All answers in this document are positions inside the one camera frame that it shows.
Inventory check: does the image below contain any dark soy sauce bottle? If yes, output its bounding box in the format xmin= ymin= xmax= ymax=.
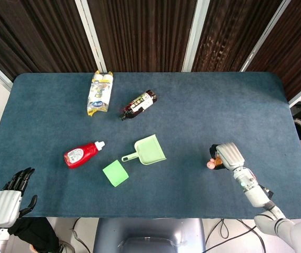
xmin=118 ymin=89 xmax=158 ymax=122

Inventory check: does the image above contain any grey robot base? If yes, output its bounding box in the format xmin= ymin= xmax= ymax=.
xmin=93 ymin=218 xmax=207 ymax=253

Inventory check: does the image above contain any yellow white snack package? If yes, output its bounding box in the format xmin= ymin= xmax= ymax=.
xmin=86 ymin=70 xmax=114 ymax=116

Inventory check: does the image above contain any green square sticky notepad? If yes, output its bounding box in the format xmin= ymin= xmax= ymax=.
xmin=102 ymin=159 xmax=129 ymax=188

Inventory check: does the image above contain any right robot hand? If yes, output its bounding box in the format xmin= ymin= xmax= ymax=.
xmin=209 ymin=142 xmax=246 ymax=172

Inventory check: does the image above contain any blue table cloth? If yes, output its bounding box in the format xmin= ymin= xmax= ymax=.
xmin=0 ymin=72 xmax=301 ymax=220

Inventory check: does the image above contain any black trouser leg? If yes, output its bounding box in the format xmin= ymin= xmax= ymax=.
xmin=0 ymin=217 xmax=61 ymax=249

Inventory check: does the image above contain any green plastic dustpan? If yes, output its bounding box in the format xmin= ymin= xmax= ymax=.
xmin=121 ymin=134 xmax=167 ymax=166

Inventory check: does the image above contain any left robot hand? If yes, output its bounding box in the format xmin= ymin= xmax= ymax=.
xmin=0 ymin=167 xmax=38 ymax=228

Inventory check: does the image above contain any grey floor cable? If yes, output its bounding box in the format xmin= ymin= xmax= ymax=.
xmin=71 ymin=217 xmax=88 ymax=250

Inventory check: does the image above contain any black floor cable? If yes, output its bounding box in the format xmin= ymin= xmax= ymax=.
xmin=205 ymin=218 xmax=267 ymax=253

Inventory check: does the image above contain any small orange turtle toy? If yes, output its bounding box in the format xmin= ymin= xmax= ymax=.
xmin=206 ymin=156 xmax=224 ymax=170

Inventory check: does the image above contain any red ketchup bottle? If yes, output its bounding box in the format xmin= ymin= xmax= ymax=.
xmin=63 ymin=141 xmax=106 ymax=170

